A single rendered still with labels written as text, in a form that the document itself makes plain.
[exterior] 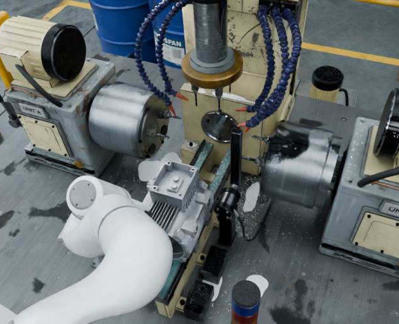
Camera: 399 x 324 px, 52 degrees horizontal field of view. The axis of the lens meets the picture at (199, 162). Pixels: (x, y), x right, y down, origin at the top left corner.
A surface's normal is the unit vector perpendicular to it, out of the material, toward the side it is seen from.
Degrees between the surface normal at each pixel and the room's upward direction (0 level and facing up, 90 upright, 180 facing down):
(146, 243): 13
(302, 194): 84
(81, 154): 90
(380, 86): 0
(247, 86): 90
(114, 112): 36
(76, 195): 30
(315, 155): 24
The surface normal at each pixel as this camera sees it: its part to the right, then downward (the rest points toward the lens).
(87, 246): -0.05, 0.68
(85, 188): -0.23, -0.24
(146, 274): 0.44, -0.32
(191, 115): -0.39, 0.71
